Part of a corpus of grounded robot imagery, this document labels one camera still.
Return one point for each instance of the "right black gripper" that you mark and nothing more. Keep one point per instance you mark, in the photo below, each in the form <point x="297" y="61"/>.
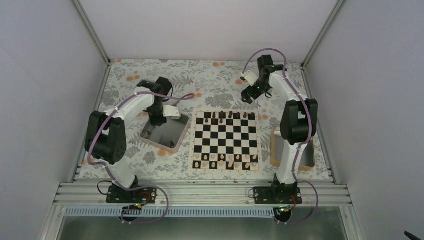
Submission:
<point x="254" y="95"/>

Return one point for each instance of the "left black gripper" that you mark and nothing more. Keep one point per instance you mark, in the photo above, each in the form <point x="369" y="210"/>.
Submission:
<point x="156" y="121"/>

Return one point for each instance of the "silver metal tray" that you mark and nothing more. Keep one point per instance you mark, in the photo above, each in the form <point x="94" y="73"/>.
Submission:
<point x="174" y="130"/>

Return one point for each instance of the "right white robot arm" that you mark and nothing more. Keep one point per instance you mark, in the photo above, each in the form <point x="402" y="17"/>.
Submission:
<point x="299" y="117"/>

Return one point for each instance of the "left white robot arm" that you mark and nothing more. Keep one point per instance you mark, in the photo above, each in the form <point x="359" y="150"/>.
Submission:
<point x="106" y="140"/>

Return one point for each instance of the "floral patterned table mat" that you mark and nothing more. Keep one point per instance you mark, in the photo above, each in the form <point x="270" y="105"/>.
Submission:
<point x="216" y="85"/>

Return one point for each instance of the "gold rimmed metal tray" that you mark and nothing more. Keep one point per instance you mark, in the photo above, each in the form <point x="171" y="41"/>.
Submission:
<point x="307" y="161"/>

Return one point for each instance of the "black white chessboard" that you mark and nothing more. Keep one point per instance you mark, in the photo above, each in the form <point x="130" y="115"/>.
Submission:
<point x="237" y="140"/>

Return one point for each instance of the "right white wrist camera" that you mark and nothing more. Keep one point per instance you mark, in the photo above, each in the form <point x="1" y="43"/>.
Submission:
<point x="249" y="77"/>

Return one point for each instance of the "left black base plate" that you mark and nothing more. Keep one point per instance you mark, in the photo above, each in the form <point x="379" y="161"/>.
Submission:
<point x="117" y="195"/>

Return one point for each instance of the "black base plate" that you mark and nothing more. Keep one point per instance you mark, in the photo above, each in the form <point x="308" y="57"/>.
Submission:
<point x="117" y="195"/>
<point x="269" y="196"/>

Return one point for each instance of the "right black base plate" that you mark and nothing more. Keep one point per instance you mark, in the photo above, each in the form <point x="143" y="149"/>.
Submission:
<point x="269" y="196"/>

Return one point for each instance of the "aluminium rail frame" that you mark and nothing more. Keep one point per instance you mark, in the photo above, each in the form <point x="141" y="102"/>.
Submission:
<point x="203" y="194"/>

